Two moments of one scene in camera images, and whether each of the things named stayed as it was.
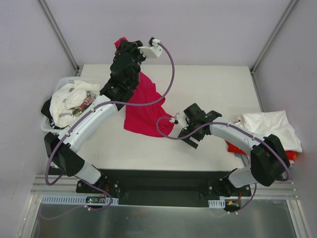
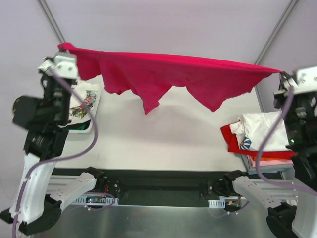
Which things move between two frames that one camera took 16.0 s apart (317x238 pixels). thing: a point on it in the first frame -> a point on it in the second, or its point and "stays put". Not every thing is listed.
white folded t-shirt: (275, 123) stays put
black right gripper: (189, 134) -> (283, 81)
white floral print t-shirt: (69, 100) stays put
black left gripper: (129, 46) -> (46, 81)
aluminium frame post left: (77, 70) stays put
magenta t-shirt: (143, 119) -> (216, 82)
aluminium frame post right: (287, 12) stays put
